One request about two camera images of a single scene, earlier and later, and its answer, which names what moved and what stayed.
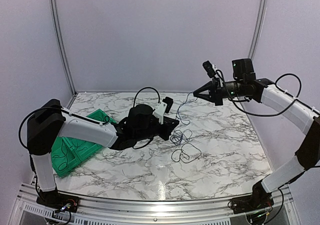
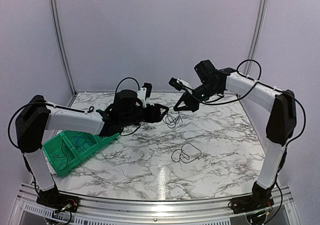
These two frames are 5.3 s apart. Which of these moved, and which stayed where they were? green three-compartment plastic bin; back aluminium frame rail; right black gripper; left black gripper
Moved: left black gripper; right black gripper
Stayed: green three-compartment plastic bin; back aluminium frame rail
